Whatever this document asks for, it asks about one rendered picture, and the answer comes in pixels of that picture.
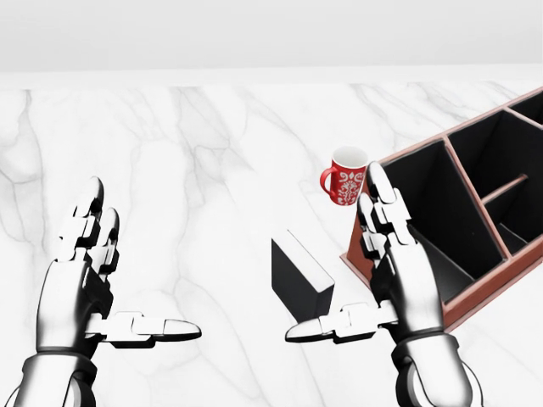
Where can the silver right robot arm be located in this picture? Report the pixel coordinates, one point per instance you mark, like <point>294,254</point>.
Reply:
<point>432,373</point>

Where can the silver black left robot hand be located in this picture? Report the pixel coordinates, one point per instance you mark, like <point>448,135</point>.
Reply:
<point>59,292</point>

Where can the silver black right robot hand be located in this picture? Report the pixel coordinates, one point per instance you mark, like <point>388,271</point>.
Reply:
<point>413,297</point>

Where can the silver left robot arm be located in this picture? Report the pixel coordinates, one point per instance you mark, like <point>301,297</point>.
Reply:
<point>46,377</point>

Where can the red patterned mug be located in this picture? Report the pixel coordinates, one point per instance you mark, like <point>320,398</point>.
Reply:
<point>345,178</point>

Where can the red-brown desk caddy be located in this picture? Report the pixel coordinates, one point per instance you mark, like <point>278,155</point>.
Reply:
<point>475,199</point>

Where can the black book with white pages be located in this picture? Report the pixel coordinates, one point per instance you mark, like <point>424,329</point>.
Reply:
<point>299,282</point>

